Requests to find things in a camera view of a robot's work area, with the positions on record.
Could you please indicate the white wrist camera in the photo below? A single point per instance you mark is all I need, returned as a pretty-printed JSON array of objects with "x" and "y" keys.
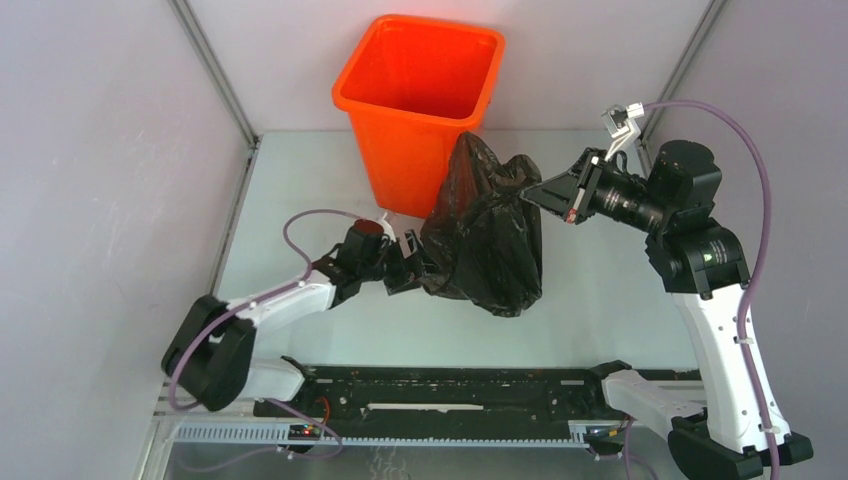
[
  {"x": 385, "y": 221},
  {"x": 621, "y": 124}
]

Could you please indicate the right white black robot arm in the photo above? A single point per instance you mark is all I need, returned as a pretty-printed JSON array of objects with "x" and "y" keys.
[{"x": 739, "y": 432}]

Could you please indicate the black plastic trash bag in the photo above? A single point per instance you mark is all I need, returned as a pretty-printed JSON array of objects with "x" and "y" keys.
[{"x": 486, "y": 241}]

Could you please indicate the small circuit board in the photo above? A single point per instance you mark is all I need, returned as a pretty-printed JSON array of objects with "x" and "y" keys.
[{"x": 303, "y": 433}]

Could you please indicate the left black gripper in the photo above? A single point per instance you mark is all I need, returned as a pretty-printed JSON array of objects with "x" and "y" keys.
[{"x": 409, "y": 270}]

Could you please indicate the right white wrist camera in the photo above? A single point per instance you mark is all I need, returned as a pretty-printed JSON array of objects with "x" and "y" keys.
[{"x": 621, "y": 124}]

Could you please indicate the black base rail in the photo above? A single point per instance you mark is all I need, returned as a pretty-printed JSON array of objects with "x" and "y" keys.
[{"x": 484, "y": 403}]

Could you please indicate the orange plastic trash bin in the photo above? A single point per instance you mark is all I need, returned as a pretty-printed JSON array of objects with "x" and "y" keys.
[{"x": 410, "y": 87}]

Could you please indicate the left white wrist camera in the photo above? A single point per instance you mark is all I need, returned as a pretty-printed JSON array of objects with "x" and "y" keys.
[{"x": 385, "y": 221}]

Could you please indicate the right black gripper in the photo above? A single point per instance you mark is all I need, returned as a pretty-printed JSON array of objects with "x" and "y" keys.
[{"x": 570, "y": 194}]

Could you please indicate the white slotted cable duct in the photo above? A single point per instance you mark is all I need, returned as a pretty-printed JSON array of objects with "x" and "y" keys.
[{"x": 577, "y": 435}]

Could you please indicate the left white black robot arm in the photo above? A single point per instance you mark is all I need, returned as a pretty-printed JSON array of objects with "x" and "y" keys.
[{"x": 211, "y": 357}]

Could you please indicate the left aluminium frame post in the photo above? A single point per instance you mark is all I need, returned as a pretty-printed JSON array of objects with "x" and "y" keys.
[{"x": 198, "y": 39}]

